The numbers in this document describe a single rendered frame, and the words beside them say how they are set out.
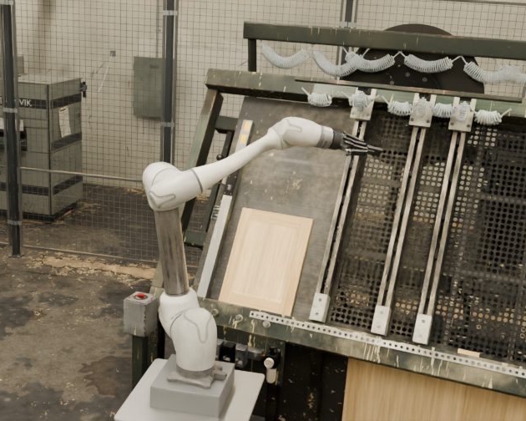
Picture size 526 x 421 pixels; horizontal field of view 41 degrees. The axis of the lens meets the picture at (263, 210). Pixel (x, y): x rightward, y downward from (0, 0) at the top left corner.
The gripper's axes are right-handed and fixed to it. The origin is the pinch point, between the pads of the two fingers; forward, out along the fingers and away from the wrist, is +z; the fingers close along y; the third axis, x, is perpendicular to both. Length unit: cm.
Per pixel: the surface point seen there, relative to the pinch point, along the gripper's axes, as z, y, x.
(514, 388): 75, 76, -44
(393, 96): 29, -56, -8
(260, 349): -10, 34, -104
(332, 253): 11, 4, -61
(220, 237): -32, -21, -92
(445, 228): 51, 8, -26
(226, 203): -31, -36, -83
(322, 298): 9, 22, -73
